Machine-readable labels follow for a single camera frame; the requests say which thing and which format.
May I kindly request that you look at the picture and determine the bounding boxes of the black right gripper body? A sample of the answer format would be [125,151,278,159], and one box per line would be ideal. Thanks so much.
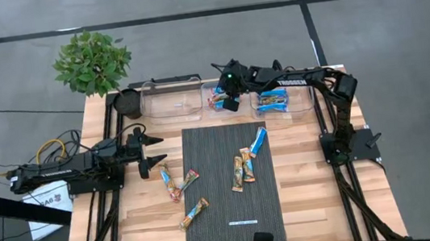
[211,56,257,115]

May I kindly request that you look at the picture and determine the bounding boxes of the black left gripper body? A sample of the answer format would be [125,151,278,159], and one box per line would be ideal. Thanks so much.
[120,124,153,182]

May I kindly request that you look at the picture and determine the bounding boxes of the red and green granola bar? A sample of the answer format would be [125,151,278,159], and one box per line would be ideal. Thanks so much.
[171,168,202,202]
[207,93,225,108]

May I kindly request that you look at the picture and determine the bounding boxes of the blue wrapper granola bar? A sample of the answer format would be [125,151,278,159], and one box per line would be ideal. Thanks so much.
[257,87,290,100]
[257,102,290,116]

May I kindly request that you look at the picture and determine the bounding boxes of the small clear plastic bin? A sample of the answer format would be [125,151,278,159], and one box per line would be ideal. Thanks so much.
[198,77,254,122]

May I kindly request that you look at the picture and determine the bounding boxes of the large clear plastic bin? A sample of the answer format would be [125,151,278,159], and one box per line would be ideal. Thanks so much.
[247,69,319,124]
[137,75,207,128]

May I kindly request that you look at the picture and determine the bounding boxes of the dark grey woven placemat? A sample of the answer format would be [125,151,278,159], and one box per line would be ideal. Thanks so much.
[172,118,288,241]

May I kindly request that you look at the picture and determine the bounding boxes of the white cardboard box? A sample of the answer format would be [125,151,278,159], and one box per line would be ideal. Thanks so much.
[21,177,78,241]

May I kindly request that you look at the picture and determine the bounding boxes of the green plant in black pot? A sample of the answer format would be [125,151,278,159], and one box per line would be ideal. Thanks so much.
[48,25,145,129]

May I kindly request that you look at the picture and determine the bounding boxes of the white label strip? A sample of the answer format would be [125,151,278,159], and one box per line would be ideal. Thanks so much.
[228,218,258,227]

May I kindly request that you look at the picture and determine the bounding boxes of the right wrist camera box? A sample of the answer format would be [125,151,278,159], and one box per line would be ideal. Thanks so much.
[219,64,241,90]

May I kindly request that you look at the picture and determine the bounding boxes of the black cable with plug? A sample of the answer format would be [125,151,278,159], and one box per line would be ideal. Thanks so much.
[271,58,287,75]

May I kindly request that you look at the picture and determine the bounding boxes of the yellow cable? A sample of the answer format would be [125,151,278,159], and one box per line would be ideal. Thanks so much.
[0,137,69,178]

